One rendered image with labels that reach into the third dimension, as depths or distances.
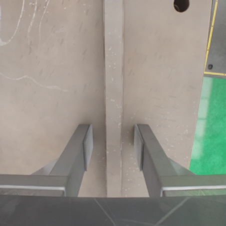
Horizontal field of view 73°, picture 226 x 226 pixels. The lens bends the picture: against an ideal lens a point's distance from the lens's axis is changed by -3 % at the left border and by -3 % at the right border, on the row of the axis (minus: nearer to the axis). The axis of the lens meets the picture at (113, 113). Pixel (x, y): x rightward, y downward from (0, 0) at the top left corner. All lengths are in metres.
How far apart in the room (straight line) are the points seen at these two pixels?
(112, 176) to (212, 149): 1.91
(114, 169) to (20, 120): 0.11
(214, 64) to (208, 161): 1.14
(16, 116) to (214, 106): 1.79
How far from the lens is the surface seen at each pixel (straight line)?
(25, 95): 0.17
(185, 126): 0.18
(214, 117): 1.90
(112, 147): 0.15
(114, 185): 0.18
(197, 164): 2.07
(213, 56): 1.40
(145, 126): 0.15
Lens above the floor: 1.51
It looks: 74 degrees down
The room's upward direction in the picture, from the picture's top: 179 degrees counter-clockwise
